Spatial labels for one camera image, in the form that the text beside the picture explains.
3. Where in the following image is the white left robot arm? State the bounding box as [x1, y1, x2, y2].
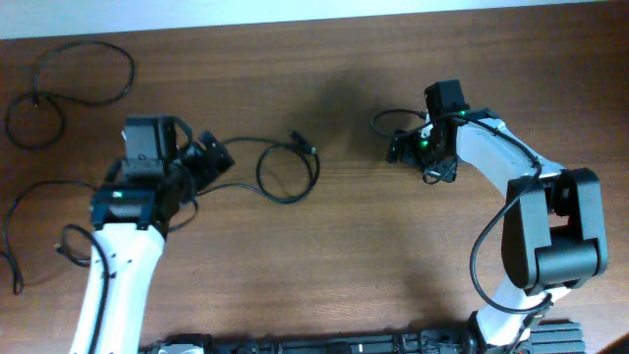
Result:
[71, 116, 234, 353]

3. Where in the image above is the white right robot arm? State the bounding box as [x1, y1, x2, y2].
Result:
[386, 80, 609, 353]

